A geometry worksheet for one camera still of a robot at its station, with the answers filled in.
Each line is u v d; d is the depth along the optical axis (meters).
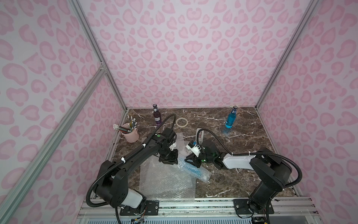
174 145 0.79
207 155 0.75
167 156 0.69
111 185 0.42
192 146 0.77
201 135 0.98
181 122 1.10
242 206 0.74
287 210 0.72
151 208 0.73
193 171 0.80
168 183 0.80
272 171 0.46
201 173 0.78
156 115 0.98
